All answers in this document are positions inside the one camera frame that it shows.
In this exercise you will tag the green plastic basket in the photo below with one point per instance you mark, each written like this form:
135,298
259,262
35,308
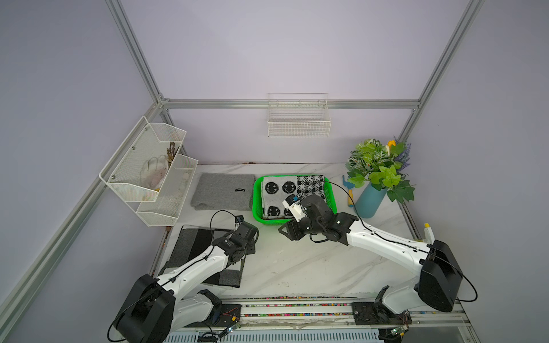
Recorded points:
257,202

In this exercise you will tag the white black smiley scarf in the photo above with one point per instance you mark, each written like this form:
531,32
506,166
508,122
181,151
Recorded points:
274,190

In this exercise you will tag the yellow spray bottle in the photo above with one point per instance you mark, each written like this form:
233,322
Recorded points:
429,234

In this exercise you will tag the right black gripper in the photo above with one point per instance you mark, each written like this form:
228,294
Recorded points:
292,226

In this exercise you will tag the white wire wall basket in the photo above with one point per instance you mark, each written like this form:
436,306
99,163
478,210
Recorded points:
298,115

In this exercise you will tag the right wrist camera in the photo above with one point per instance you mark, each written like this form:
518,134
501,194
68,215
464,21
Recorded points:
293,207

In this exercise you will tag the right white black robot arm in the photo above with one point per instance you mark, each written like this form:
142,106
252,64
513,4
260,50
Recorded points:
436,274

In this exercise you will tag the upper white mesh shelf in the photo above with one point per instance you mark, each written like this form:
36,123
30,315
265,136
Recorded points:
146,146

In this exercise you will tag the lower white mesh shelf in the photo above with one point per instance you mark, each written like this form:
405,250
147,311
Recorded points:
165,211

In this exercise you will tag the teal vase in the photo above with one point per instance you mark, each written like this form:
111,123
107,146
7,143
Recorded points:
369,201

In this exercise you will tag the black white checked scarf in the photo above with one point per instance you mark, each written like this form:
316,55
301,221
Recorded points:
188,242

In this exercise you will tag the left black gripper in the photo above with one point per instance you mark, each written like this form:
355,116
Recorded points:
251,248

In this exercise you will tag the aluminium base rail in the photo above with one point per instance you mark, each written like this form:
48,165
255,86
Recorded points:
324,319

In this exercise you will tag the teal yellow garden rake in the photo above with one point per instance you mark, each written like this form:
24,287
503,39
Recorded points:
349,186

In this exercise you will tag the grey folded scarf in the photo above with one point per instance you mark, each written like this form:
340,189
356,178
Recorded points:
217,191

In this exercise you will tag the clear glove in shelf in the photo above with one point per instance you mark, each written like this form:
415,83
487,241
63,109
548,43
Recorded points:
154,172

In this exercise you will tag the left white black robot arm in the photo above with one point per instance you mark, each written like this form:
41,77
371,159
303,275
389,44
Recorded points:
157,306

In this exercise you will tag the artificial green plant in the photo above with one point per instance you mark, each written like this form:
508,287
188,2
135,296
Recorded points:
381,166

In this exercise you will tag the white mesh shelf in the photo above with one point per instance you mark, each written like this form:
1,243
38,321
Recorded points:
165,211
146,146

